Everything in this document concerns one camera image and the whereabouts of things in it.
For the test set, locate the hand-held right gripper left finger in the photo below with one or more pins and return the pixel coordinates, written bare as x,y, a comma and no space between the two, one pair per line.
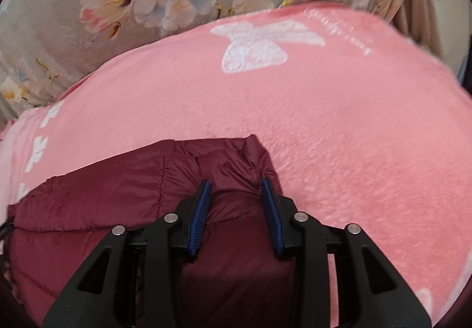
199,217

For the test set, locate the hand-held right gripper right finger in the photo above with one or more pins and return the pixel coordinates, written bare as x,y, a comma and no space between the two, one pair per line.
273,217

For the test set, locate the maroon puffer jacket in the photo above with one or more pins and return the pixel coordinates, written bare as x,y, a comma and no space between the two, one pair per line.
129,184

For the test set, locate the pink fleece blanket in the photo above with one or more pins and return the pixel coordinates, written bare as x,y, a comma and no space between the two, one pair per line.
295,110

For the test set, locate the beige curtain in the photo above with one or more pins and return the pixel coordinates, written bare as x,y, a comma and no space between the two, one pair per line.
424,11

